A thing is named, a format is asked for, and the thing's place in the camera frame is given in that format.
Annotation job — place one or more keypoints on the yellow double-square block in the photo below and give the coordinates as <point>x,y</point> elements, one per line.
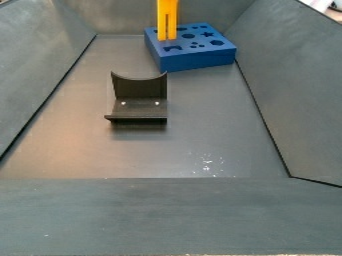
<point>167,19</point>

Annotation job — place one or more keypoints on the blue foam shape board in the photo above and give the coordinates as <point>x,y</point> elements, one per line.
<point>199,47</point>

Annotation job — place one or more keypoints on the black curved holder stand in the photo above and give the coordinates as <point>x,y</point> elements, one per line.
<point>140,98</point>

